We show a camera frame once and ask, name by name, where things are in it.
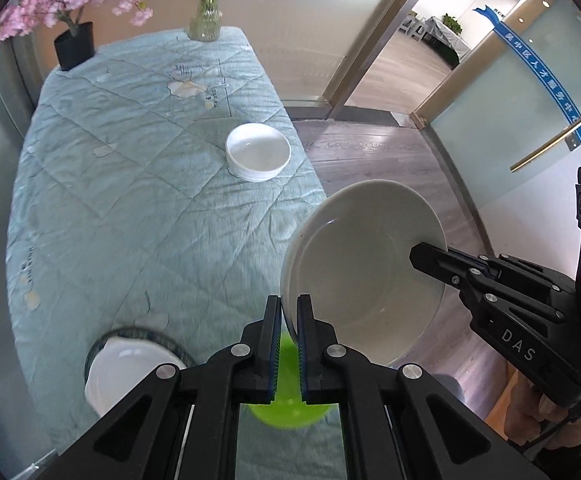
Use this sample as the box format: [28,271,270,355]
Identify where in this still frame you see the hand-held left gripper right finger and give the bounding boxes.
[297,294,546,480]

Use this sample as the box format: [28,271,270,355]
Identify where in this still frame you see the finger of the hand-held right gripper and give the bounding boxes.
[409,242,566,323]
[445,247,576,293]

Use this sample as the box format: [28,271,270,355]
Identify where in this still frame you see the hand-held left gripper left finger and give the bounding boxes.
[45,295,280,480]

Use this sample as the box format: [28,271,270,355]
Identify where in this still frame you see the green bowl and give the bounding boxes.
[248,332,332,430]

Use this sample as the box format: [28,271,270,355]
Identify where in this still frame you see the large white deep plate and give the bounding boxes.
[279,179,446,367]

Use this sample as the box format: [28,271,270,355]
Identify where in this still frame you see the blue patterned plate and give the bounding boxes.
[84,326,198,391]

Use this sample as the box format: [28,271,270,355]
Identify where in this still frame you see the white eared plate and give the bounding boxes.
[84,336,188,418]

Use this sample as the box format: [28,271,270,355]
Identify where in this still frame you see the person's right hand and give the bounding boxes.
[508,377,581,451]

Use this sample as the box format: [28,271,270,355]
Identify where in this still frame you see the person's grey clothing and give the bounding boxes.
[433,370,509,423]

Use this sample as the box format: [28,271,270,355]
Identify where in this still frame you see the blue glass door sticker strip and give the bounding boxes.
[473,5,581,151]

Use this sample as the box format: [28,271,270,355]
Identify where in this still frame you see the light green quilted tablecloth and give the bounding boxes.
[5,26,351,480]

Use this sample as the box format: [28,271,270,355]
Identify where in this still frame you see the grey cloth covered table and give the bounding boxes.
[405,12,471,68]

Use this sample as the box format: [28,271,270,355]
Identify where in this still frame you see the glass vase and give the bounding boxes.
[188,0,222,42]

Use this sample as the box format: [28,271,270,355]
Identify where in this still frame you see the black flower pot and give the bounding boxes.
[53,21,95,72]

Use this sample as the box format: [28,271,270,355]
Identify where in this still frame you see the black cable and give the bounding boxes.
[535,385,581,451]

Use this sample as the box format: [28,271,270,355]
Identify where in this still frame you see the gold door handle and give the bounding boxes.
[509,92,581,173]

